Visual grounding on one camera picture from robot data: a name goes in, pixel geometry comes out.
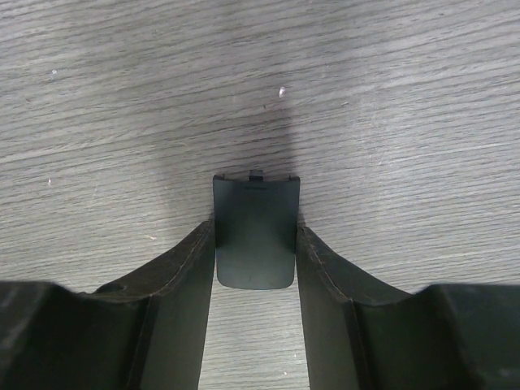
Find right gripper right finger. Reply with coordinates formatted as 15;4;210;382
296;226;519;389

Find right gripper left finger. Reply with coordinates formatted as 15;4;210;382
1;221;215;389

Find black battery cover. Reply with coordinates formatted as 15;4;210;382
212;170;301;290

